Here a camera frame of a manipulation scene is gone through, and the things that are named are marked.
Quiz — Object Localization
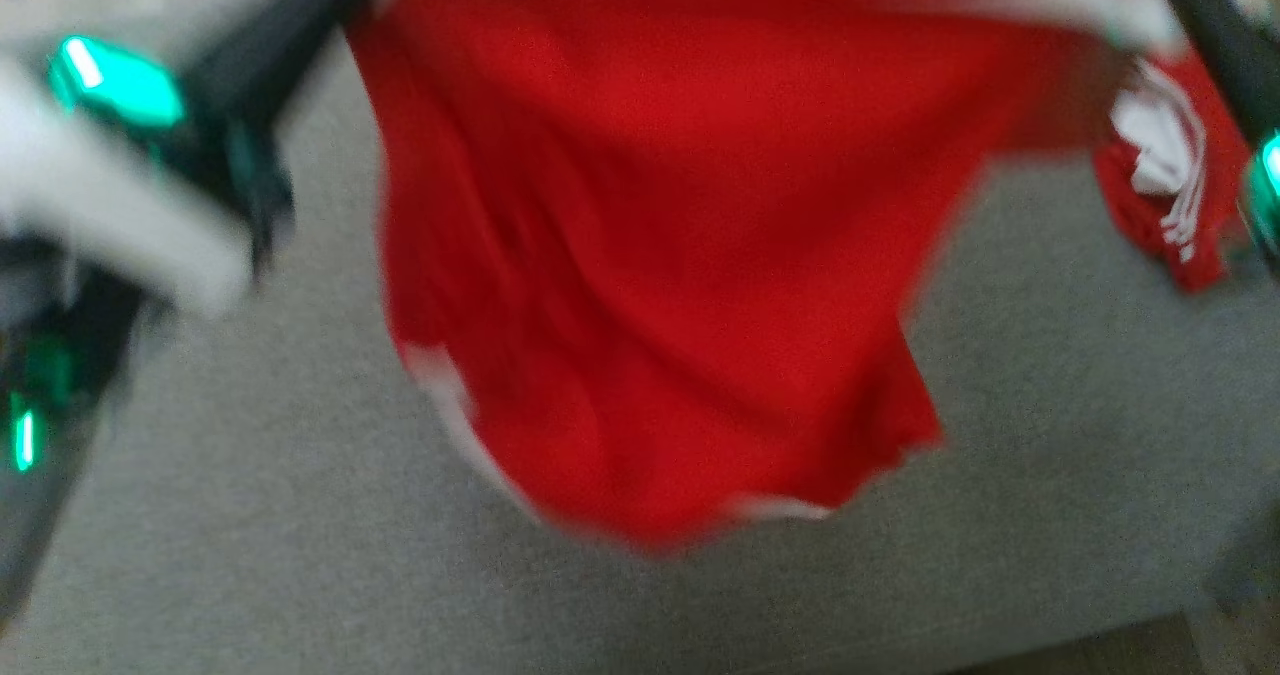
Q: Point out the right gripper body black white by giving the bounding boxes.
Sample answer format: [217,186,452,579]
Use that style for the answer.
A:
[1238,127,1280,278]

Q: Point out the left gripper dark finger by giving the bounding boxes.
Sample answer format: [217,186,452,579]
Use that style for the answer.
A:
[180,0,373,131]

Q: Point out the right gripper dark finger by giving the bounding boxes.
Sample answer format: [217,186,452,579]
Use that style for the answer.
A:
[1148,0,1280,151]

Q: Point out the red shorts with white stripes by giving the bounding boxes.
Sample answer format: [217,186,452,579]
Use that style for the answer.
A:
[300,0,1191,558]

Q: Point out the grey sofa seat cushion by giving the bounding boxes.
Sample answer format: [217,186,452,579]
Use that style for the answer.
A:
[0,0,1280,675]

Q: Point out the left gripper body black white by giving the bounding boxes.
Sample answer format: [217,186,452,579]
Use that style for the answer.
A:
[0,30,299,320]

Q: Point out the red number 23 jersey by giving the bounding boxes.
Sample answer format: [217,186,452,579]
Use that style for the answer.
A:
[1090,50,1263,294]

